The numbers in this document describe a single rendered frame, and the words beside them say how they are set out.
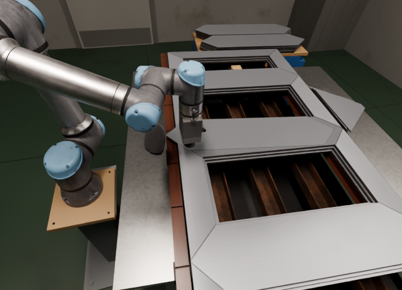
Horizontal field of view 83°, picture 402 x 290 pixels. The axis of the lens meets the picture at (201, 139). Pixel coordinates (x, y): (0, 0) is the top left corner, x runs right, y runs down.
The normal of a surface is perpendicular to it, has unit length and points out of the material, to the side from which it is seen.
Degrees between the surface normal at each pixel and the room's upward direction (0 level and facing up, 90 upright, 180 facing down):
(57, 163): 8
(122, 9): 90
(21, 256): 0
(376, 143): 0
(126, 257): 0
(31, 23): 83
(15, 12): 57
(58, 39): 90
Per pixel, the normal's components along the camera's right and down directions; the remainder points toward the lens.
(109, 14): 0.24, 0.72
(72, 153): 0.04, -0.57
